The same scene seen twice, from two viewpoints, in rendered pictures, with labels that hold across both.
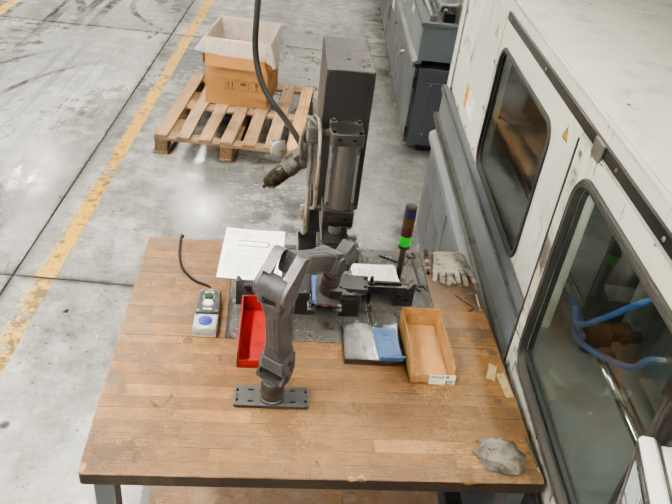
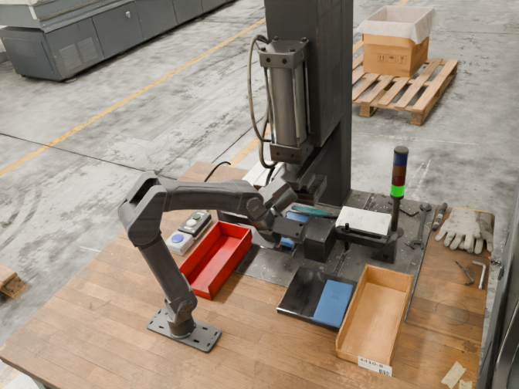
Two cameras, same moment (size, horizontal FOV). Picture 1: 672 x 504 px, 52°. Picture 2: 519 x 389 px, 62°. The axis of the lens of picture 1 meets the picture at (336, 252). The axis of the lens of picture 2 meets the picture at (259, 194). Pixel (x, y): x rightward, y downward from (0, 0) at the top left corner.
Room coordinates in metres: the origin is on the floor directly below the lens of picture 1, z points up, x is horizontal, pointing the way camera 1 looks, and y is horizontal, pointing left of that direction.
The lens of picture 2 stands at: (0.86, -0.52, 1.82)
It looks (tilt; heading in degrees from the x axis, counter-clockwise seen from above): 36 degrees down; 39
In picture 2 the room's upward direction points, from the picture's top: 8 degrees counter-clockwise
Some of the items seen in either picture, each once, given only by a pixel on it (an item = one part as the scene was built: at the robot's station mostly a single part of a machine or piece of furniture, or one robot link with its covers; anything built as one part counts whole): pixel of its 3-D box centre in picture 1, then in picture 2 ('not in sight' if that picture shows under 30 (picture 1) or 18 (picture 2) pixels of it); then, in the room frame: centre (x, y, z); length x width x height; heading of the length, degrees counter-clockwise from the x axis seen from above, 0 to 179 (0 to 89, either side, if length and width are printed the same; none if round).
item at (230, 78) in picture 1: (244, 61); (397, 40); (5.13, 0.89, 0.40); 0.67 x 0.60 x 0.50; 179
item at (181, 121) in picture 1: (241, 116); (388, 83); (4.82, 0.84, 0.07); 1.20 x 1.00 x 0.14; 1
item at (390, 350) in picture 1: (388, 342); (332, 301); (1.51, -0.19, 0.93); 0.15 x 0.07 x 0.03; 11
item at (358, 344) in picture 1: (370, 343); (317, 297); (1.53, -0.14, 0.91); 0.17 x 0.16 x 0.02; 97
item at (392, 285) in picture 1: (382, 290); (360, 239); (1.74, -0.16, 0.95); 0.15 x 0.03 x 0.10; 97
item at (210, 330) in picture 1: (205, 328); (179, 245); (1.51, 0.35, 0.90); 0.07 x 0.07 x 0.06; 7
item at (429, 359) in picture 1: (426, 345); (377, 316); (1.53, -0.30, 0.93); 0.25 x 0.13 x 0.08; 7
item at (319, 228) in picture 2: (327, 285); (297, 224); (1.69, 0.01, 0.98); 0.20 x 0.10 x 0.01; 97
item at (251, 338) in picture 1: (260, 330); (215, 257); (1.50, 0.19, 0.93); 0.25 x 0.12 x 0.06; 7
